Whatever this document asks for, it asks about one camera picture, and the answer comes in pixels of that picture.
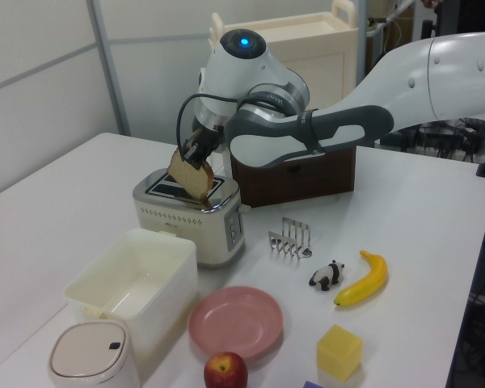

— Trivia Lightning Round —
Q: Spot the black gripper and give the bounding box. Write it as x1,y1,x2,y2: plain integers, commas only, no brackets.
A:
181,124,224,170

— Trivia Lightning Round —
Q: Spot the toasted bread slice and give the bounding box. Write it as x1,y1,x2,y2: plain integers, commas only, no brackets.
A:
166,147,216,210

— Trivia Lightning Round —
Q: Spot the cream two-slot toaster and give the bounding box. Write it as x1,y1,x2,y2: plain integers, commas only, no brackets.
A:
132,167,247,268

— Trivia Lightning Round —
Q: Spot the dark brown wooden box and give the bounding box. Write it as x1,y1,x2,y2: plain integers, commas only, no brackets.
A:
229,144,357,209

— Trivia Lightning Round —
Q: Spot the metal toast rack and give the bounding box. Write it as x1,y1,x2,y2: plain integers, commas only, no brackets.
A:
268,217,314,260

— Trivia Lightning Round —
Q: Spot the white plastic container box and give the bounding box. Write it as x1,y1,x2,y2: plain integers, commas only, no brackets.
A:
63,228,199,365

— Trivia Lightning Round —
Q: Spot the cream wooden cabinet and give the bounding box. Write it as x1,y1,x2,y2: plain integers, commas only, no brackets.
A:
207,0,359,107

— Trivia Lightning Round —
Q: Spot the pink plate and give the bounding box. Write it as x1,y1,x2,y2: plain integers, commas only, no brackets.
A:
187,285,285,360

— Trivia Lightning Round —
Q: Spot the panda toy figure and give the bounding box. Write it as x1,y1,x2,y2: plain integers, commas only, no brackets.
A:
309,259,346,292

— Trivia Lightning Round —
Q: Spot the yellow banana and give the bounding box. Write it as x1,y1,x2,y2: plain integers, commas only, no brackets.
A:
333,249,388,310

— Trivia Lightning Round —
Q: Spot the red apple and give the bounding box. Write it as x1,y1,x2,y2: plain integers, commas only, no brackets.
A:
203,351,249,388

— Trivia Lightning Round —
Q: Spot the small white lidded bin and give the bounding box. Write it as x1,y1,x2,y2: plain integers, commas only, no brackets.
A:
47,320,141,388

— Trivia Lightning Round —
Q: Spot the yellow foam cube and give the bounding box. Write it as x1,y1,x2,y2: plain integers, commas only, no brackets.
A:
316,324,364,382

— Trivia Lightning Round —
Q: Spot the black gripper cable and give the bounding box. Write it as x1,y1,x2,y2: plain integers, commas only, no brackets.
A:
176,93,243,151

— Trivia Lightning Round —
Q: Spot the grey partition frame post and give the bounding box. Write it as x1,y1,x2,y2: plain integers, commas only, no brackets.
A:
91,0,132,137

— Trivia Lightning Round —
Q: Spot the tangle of black cables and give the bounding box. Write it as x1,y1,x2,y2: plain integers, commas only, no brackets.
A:
379,116,485,163

